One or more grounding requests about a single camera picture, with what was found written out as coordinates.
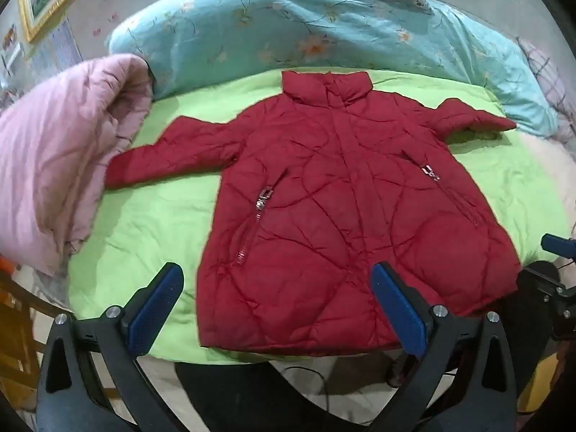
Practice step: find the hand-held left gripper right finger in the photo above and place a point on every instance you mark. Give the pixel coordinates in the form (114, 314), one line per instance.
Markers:
(398, 308)

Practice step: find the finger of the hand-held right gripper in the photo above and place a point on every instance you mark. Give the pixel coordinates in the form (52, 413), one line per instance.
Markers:
(558, 245)

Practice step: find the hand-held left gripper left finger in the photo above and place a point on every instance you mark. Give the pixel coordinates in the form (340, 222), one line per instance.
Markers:
(155, 308)

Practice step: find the red puffer jacket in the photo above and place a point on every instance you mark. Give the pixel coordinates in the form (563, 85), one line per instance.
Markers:
(342, 198)

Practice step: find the light green bed sheet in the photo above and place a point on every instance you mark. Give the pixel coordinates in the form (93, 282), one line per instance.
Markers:
(148, 234)

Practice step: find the person's dark pants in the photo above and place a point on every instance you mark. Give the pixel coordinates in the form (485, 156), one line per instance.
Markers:
(252, 396)

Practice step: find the wooden chair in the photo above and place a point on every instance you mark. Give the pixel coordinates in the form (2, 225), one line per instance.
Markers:
(18, 324)

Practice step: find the plaid pillow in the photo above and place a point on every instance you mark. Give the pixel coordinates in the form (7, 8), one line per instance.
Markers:
(546, 76)

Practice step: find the teal floral quilt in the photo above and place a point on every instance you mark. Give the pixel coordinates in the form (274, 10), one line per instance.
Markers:
(315, 27)

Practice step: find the wall calendar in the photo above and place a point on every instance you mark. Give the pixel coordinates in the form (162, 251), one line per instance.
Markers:
(56, 51)

